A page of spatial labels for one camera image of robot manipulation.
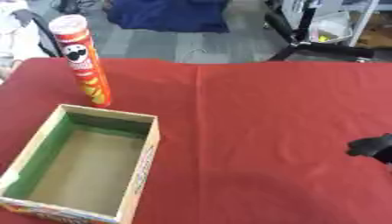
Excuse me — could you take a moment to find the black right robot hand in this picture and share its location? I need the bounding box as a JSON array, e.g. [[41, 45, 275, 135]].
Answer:
[[346, 133, 392, 165]]

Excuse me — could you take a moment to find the cardboard box green inside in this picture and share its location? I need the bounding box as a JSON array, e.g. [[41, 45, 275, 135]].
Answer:
[[0, 103, 163, 224]]

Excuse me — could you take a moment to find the clear plastic bag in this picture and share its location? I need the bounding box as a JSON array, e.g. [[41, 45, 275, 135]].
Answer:
[[307, 10, 355, 45]]

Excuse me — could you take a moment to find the black tripod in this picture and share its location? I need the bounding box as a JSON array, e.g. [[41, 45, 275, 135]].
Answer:
[[263, 0, 375, 62]]

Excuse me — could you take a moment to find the dark blue bag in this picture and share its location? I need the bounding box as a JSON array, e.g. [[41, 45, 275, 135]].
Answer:
[[105, 0, 232, 33]]

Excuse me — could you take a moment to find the red chip can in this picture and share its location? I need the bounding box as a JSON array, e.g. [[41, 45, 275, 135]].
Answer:
[[47, 13, 114, 109]]

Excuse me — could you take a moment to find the person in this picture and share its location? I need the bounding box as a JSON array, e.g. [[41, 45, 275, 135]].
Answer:
[[0, 0, 51, 86]]

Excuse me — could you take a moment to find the white shelf frame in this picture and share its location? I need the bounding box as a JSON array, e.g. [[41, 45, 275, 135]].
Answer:
[[339, 0, 392, 48]]

